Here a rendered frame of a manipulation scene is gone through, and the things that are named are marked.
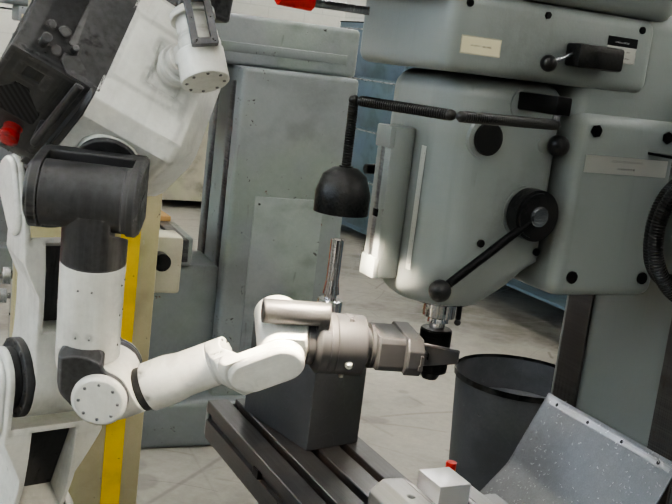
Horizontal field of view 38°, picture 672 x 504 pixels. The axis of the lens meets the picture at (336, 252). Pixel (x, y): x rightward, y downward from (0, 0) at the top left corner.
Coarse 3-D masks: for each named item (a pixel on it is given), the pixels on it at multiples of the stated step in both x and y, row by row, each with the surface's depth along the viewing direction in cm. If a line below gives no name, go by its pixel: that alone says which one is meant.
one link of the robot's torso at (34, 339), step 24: (0, 168) 169; (0, 192) 169; (24, 240) 163; (48, 240) 166; (24, 264) 164; (48, 264) 170; (24, 288) 171; (48, 288) 172; (24, 312) 171; (48, 312) 173; (24, 336) 172; (48, 336) 168; (24, 360) 168; (48, 360) 169; (24, 384) 168; (48, 384) 170; (24, 408) 169; (48, 408) 172; (72, 408) 176
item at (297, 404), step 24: (288, 384) 182; (312, 384) 176; (336, 384) 179; (360, 384) 182; (264, 408) 189; (288, 408) 182; (312, 408) 177; (336, 408) 180; (360, 408) 184; (288, 432) 183; (312, 432) 178; (336, 432) 182
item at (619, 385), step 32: (576, 320) 171; (608, 320) 165; (640, 320) 158; (576, 352) 171; (608, 352) 165; (640, 352) 158; (576, 384) 171; (608, 384) 164; (640, 384) 158; (608, 416) 164; (640, 416) 158
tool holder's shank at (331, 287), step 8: (336, 240) 178; (336, 248) 178; (336, 256) 179; (328, 264) 180; (336, 264) 179; (328, 272) 180; (336, 272) 179; (328, 280) 180; (336, 280) 180; (328, 288) 180; (336, 288) 180; (328, 296) 180; (336, 296) 181
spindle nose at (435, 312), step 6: (426, 306) 142; (432, 306) 141; (438, 306) 141; (426, 312) 142; (432, 312) 141; (438, 312) 141; (444, 312) 141; (450, 312) 141; (432, 318) 141; (438, 318) 141; (444, 318) 141; (450, 318) 142
